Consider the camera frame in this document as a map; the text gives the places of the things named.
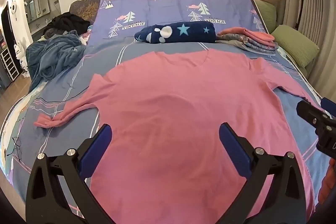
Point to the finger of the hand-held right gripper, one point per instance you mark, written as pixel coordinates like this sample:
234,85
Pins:
308,111
329,106

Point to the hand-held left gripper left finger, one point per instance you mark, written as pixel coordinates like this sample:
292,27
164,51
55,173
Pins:
97,148

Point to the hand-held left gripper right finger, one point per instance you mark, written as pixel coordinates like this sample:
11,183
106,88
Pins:
233,148

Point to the pink long-sleeved shirt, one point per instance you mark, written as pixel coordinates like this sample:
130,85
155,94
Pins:
173,119

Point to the person's right forearm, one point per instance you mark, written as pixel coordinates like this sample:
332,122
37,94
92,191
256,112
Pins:
325,182

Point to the stack of folded clothes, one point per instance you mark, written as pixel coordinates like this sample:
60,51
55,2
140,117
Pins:
249,43

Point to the black clothes pile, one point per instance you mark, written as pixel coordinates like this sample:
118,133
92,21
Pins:
68,22

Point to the large green pillow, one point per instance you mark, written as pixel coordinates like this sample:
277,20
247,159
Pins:
295,45

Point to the black eyeglasses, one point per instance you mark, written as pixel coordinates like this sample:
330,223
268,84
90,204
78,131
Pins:
15,146

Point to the grey folded garment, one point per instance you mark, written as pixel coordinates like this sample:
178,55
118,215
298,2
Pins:
244,47

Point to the coral folded garment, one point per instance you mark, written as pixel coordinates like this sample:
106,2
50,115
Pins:
252,33

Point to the blue fleece blanket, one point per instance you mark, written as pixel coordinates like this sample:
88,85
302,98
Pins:
52,53

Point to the small green pillow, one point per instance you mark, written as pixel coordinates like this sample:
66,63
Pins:
266,12

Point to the white shelf rack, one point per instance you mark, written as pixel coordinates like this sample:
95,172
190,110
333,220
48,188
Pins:
8,64

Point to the white plush toy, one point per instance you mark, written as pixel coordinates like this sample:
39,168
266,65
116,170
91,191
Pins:
19,49

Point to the navy star-print folded blanket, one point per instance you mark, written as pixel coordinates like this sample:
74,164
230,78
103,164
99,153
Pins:
183,31

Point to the brown printed blanket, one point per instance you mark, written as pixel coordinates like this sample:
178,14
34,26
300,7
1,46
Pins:
85,6

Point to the purple printed bed sheet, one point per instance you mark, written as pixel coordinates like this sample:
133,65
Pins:
173,1

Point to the wall mirror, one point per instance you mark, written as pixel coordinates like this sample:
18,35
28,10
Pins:
36,6

